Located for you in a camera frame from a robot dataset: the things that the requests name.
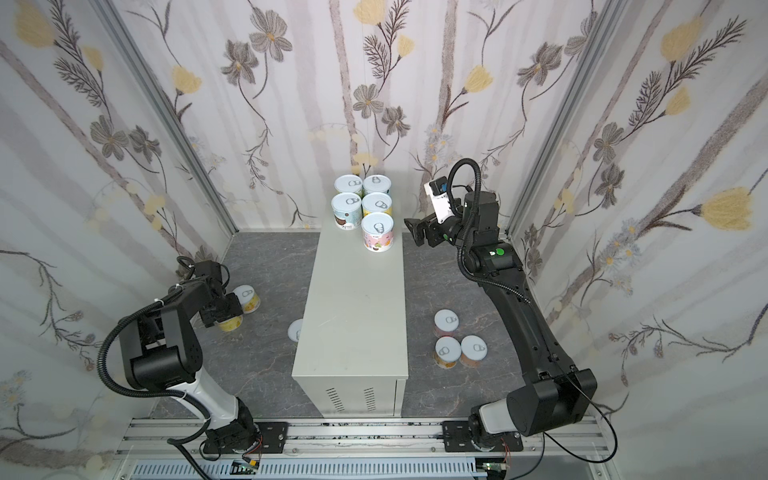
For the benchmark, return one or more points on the red label can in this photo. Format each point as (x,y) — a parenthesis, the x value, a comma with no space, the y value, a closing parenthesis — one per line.
(473,351)

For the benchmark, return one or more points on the white slotted cable duct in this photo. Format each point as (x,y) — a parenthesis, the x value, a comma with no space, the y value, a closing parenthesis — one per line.
(351,468)

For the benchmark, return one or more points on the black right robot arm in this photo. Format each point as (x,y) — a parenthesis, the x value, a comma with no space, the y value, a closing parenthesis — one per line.
(556,393)

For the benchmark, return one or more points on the yellow label can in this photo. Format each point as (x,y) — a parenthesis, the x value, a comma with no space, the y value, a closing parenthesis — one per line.
(231,324)
(377,202)

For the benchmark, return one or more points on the green label can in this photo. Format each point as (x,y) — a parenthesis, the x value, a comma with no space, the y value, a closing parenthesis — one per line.
(349,183)

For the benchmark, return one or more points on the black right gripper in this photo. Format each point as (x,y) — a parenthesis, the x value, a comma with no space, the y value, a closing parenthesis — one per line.
(428,228)

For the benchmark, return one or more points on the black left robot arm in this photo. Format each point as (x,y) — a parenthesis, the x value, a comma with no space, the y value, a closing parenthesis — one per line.
(155,353)

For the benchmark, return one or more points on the grey metal counter cabinet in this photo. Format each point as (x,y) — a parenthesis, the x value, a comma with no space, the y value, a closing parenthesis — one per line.
(352,356)

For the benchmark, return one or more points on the can beside cabinet left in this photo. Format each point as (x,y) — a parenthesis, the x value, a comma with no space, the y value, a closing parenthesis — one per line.
(294,330)

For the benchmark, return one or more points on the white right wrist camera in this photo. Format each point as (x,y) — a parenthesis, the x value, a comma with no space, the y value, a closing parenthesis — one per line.
(437,192)

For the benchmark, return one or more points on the pink label can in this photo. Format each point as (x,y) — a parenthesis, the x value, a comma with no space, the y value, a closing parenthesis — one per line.
(446,323)

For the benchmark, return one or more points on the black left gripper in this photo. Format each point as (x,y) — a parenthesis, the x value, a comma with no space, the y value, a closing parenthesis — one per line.
(236,308)

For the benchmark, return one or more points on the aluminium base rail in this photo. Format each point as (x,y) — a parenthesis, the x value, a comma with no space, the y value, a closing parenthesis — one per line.
(420,437)

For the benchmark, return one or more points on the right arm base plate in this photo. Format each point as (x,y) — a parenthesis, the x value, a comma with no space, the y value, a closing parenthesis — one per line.
(457,437)

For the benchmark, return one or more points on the teal brown label can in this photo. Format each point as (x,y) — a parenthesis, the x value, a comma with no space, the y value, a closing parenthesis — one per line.
(377,183)

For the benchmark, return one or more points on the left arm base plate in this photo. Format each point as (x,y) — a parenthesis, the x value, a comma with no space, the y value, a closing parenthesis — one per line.
(270,437)

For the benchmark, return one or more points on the orange label can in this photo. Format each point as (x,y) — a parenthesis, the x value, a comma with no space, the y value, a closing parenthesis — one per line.
(447,352)

